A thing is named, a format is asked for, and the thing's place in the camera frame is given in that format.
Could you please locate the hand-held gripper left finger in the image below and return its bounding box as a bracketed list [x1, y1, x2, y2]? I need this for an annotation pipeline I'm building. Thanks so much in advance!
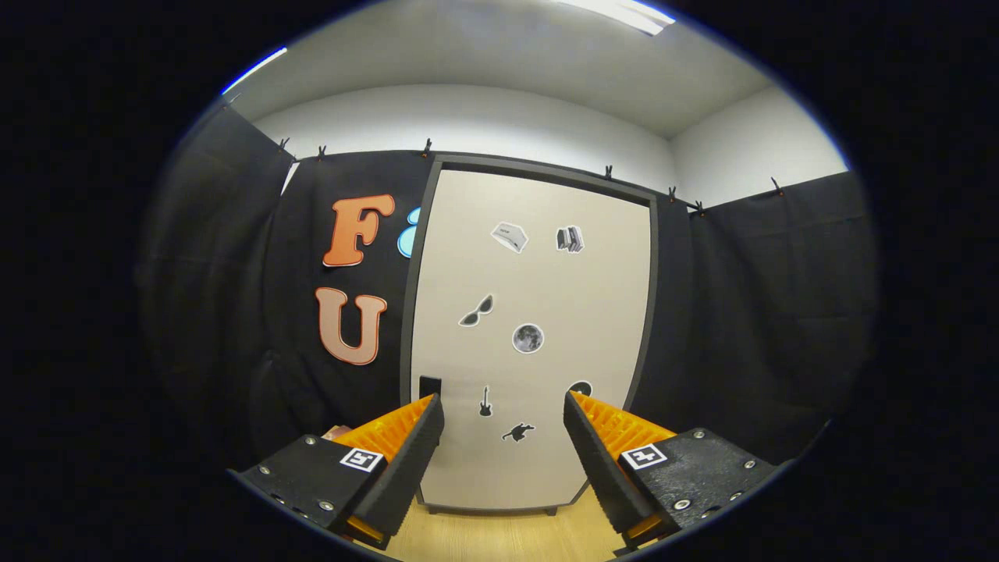
[228, 393, 446, 551]

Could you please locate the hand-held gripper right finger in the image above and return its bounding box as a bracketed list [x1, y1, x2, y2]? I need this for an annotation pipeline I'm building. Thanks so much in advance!
[563, 390, 789, 551]

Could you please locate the dark grey shoe cabinet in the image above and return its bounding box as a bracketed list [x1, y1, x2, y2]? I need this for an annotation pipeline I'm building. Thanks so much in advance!
[399, 152, 660, 518]

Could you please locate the black backdrop cloth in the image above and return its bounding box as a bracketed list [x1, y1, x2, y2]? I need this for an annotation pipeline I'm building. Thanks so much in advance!
[137, 101, 883, 469]

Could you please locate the row of black cloth clips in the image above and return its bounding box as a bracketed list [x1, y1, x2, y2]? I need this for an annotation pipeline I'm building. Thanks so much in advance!
[277, 137, 785, 215]

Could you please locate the ceiling light panel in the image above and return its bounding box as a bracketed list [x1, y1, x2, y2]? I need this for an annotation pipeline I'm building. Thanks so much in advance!
[556, 0, 677, 37]
[221, 47, 289, 96]

